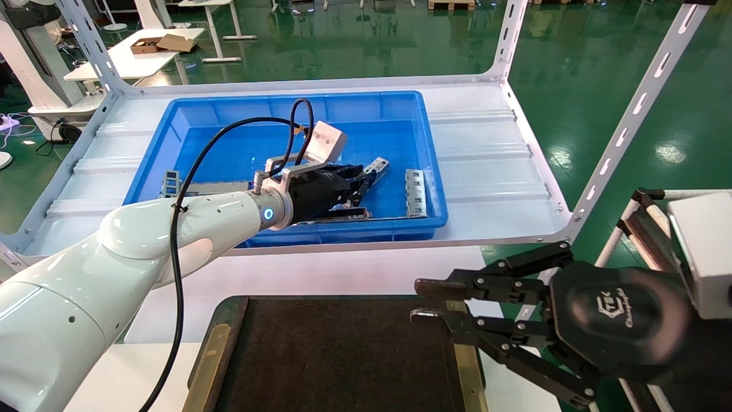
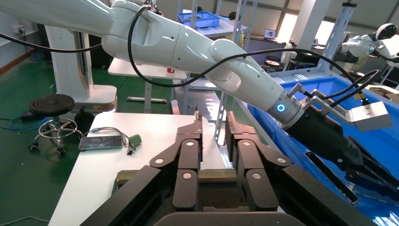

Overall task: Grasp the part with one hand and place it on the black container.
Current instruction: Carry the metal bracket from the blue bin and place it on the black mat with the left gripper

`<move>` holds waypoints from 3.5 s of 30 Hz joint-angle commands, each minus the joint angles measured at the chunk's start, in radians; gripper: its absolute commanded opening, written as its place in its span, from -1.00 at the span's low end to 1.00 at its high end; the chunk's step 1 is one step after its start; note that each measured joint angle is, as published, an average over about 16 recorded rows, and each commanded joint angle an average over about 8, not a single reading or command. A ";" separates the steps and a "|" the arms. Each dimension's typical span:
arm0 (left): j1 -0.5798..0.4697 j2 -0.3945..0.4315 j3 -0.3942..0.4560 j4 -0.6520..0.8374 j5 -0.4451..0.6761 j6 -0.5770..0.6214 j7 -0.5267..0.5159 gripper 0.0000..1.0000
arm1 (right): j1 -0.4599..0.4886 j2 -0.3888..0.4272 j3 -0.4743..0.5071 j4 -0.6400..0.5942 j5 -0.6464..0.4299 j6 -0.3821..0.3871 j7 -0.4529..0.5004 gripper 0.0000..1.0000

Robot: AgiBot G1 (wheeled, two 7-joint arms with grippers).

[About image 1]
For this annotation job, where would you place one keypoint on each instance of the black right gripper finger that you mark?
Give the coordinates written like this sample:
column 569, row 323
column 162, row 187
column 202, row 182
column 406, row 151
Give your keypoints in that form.
column 514, row 343
column 497, row 283

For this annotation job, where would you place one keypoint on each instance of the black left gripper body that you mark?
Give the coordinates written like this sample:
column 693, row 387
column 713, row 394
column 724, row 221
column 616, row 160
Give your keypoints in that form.
column 317, row 191

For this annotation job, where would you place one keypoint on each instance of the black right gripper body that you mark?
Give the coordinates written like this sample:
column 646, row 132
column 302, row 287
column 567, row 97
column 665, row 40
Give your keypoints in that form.
column 623, row 320

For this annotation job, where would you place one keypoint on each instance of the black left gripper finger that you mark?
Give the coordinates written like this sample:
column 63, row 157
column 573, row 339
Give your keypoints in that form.
column 361, row 189
column 350, row 170

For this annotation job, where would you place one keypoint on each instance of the silver slotted metal part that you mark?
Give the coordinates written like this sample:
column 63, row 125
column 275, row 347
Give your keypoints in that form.
column 377, row 167

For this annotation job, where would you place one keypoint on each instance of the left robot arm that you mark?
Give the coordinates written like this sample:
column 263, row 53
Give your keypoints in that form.
column 114, row 269

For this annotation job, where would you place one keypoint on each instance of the dark long metal part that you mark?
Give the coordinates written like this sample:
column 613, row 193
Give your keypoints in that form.
column 343, row 216

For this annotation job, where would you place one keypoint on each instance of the long gray metal part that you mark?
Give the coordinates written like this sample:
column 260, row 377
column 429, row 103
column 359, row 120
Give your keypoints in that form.
column 216, row 186

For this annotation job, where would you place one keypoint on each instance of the gray upright metal part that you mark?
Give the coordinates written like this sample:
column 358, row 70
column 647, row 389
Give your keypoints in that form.
column 171, row 180

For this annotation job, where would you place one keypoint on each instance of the black container with brass edges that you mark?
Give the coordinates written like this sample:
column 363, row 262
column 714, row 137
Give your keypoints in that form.
column 343, row 355

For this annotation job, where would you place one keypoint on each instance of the blue plastic bin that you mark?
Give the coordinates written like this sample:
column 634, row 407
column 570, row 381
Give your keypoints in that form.
column 366, row 109

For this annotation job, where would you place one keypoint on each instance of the white desk with legs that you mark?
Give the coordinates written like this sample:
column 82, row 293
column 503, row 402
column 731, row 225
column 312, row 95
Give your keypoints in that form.
column 214, row 28

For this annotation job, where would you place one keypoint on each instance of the wooden pallet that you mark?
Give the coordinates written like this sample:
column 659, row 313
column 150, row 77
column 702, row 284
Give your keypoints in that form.
column 452, row 4

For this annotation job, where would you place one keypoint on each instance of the flat cardboard piece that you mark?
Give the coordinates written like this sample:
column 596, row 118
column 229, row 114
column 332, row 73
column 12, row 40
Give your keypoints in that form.
column 177, row 43

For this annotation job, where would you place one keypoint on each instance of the white metal shelf rack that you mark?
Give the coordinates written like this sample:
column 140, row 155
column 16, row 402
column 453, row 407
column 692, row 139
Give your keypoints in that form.
column 635, row 109

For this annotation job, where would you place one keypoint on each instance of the open cardboard box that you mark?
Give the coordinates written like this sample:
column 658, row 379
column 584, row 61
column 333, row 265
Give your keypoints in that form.
column 146, row 45

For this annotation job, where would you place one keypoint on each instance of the white work table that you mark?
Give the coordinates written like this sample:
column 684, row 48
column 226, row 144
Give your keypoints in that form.
column 131, row 60

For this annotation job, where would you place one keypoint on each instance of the white machine base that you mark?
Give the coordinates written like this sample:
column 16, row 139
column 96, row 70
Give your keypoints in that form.
column 34, row 68

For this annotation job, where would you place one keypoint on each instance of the silver metal bracket part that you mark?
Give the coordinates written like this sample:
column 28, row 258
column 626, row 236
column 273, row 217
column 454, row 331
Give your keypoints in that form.
column 416, row 193

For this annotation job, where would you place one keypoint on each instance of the white tube cart frame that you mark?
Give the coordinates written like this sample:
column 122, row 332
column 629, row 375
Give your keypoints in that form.
column 643, row 226

